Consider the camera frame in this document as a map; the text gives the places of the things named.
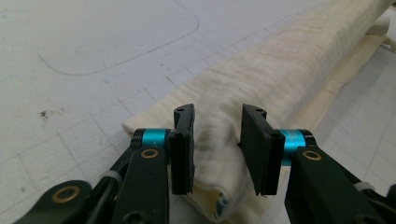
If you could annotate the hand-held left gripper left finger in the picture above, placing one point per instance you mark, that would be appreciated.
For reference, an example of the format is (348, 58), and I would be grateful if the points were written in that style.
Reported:
(182, 155)

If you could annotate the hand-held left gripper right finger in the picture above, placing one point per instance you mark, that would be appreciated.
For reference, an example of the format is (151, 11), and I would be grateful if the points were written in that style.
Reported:
(260, 149)

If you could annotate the white grid mat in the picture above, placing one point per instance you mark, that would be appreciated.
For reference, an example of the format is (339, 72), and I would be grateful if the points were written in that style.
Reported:
(77, 37)

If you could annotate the cream cloth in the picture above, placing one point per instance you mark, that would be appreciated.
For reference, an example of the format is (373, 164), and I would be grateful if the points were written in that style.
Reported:
(264, 71)

